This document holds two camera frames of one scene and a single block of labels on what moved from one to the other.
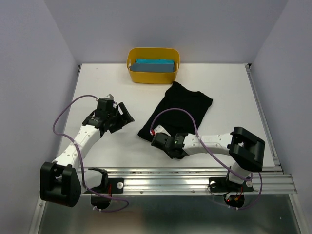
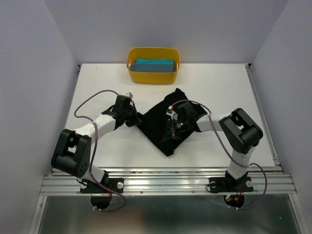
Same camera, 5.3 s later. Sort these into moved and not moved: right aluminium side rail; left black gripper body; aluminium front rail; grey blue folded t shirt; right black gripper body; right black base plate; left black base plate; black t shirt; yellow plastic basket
Moved: right black gripper body; black t shirt; left black gripper body
Not moved: right aluminium side rail; aluminium front rail; right black base plate; grey blue folded t shirt; left black base plate; yellow plastic basket
